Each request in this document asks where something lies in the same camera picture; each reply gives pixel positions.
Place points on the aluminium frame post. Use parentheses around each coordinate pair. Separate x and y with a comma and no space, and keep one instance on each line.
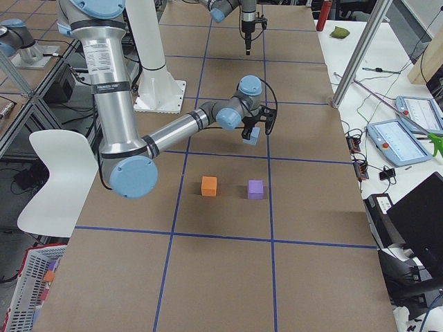
(379,11)

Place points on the red bottle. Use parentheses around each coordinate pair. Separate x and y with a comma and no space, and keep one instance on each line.
(324,14)

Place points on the light blue foam block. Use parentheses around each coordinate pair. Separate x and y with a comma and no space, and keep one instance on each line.
(254,137)

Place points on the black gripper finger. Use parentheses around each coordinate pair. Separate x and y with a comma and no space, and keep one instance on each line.
(271,116)
(247,130)

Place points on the white plastic chair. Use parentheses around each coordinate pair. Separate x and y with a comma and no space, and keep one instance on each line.
(72,167)

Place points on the black laptop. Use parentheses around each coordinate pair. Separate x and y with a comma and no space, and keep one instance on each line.
(418,219)

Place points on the green strap wristwatch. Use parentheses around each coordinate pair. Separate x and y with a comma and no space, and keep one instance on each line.
(380,70)

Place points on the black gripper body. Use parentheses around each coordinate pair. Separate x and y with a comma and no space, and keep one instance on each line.
(250,122)

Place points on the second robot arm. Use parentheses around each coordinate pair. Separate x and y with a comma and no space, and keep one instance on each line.
(251,23)

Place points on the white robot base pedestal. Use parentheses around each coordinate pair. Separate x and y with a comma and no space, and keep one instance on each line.
(158,91)

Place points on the green cloth pouch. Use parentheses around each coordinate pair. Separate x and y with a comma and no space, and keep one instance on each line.
(339,33)

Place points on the teach pendant tablet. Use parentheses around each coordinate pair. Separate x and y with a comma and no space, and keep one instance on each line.
(423,111)
(397,143)

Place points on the white perforated basket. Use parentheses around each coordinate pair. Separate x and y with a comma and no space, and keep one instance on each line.
(31,287)

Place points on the orange foam block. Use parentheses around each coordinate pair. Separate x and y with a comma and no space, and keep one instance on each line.
(209,186)

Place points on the purple foam block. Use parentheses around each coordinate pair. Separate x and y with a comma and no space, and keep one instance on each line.
(255,189)

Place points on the teach pendant tablet near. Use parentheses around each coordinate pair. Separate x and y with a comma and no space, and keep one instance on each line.
(397,143)

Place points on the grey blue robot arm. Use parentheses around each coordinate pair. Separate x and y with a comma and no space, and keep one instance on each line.
(133,139)

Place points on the teach pendant tablet far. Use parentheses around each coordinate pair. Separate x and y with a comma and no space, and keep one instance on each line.
(423,111)

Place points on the third robot arm grey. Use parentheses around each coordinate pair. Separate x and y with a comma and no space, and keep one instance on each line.
(18,44)

